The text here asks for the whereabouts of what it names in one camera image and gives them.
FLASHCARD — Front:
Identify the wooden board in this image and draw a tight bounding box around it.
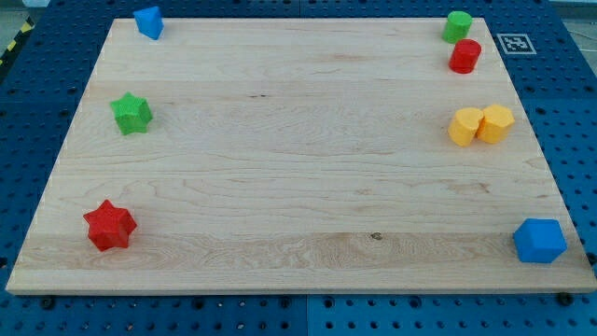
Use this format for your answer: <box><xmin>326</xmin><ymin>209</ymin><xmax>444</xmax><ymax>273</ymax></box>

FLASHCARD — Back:
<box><xmin>7</xmin><ymin>18</ymin><xmax>596</xmax><ymax>296</ymax></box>

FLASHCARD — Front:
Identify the blue cube block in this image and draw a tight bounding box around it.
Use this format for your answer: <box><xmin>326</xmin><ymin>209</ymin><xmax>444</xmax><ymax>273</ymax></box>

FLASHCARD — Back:
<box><xmin>513</xmin><ymin>218</ymin><xmax>568</xmax><ymax>263</ymax></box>

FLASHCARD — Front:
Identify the yellow cylinder block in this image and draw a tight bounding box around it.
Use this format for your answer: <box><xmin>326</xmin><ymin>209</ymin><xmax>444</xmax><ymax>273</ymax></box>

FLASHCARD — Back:
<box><xmin>448</xmin><ymin>107</ymin><xmax>484</xmax><ymax>147</ymax></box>

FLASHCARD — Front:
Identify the green star block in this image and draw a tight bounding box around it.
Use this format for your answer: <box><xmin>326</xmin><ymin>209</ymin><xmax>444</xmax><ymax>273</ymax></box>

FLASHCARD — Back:
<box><xmin>110</xmin><ymin>91</ymin><xmax>153</xmax><ymax>135</ymax></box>

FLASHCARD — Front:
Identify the red star block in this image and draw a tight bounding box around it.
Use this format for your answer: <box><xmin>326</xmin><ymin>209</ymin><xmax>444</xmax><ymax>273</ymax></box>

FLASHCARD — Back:
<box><xmin>83</xmin><ymin>200</ymin><xmax>137</xmax><ymax>252</ymax></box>

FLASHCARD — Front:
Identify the red cylinder block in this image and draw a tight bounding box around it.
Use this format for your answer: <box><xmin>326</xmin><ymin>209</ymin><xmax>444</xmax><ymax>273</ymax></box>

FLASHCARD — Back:
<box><xmin>449</xmin><ymin>39</ymin><xmax>482</xmax><ymax>74</ymax></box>

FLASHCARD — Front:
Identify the yellow hexagon block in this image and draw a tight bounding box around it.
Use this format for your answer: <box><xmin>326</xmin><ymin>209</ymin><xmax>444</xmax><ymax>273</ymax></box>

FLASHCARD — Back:
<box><xmin>476</xmin><ymin>105</ymin><xmax>515</xmax><ymax>144</ymax></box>

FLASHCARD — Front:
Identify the blue triangular block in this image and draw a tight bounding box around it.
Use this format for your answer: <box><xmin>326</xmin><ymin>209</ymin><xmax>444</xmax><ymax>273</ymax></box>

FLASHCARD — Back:
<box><xmin>133</xmin><ymin>7</ymin><xmax>164</xmax><ymax>40</ymax></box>

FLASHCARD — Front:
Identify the green cylinder block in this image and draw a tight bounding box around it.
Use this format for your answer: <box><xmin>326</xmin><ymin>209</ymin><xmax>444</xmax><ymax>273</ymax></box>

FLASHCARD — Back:
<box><xmin>442</xmin><ymin>10</ymin><xmax>473</xmax><ymax>44</ymax></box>

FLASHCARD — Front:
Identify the white fiducial marker tag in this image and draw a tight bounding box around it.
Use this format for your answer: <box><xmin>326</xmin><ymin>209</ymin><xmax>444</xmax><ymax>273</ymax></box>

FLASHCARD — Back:
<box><xmin>497</xmin><ymin>33</ymin><xmax>536</xmax><ymax>55</ymax></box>

